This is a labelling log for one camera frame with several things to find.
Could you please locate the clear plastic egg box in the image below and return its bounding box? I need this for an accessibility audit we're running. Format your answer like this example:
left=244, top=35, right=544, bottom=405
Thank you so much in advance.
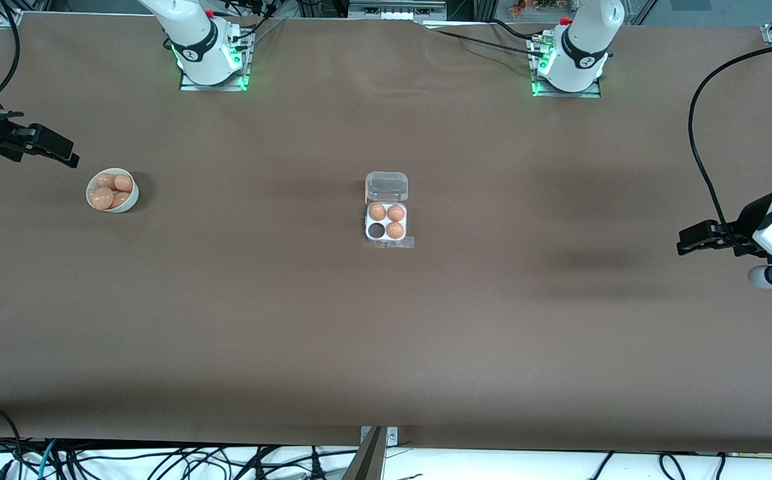
left=363, top=171, right=410, bottom=242

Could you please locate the white bowl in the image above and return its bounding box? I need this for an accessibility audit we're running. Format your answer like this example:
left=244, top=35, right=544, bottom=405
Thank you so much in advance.
left=85, top=167, right=140, bottom=214

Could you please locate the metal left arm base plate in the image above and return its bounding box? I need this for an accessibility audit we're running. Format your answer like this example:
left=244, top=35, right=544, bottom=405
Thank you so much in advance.
left=531, top=37, right=602, bottom=99

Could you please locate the black table cable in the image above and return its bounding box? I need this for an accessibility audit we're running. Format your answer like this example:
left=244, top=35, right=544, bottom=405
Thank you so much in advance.
left=489, top=18, right=550, bottom=44
left=423, top=27, right=543, bottom=57

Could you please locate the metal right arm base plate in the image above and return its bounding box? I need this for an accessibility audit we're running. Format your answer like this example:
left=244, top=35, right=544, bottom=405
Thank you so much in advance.
left=179, top=30, right=251, bottom=92

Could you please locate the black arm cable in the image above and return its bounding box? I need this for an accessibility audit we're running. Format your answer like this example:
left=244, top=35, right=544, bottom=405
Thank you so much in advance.
left=688, top=43, right=772, bottom=234
left=0, top=0, right=21, bottom=99

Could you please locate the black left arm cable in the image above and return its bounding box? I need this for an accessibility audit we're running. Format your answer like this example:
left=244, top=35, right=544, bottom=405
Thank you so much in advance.
left=688, top=43, right=772, bottom=234

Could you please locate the grey control box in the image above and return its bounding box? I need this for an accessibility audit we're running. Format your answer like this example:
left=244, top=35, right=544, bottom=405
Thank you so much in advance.
left=348, top=0, right=448, bottom=21

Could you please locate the black base cable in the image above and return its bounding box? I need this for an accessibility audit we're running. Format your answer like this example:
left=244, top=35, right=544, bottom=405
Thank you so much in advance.
left=223, top=0, right=287, bottom=44

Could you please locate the teal floor cable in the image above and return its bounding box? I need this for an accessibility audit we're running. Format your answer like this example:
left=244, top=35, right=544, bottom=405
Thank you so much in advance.
left=38, top=439, right=60, bottom=480

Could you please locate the clear plastic egg carton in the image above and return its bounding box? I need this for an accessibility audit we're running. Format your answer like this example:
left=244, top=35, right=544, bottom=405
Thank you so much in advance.
left=362, top=235, right=416, bottom=250

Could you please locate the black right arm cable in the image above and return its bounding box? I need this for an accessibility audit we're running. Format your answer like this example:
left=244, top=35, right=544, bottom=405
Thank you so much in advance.
left=0, top=0, right=21, bottom=99

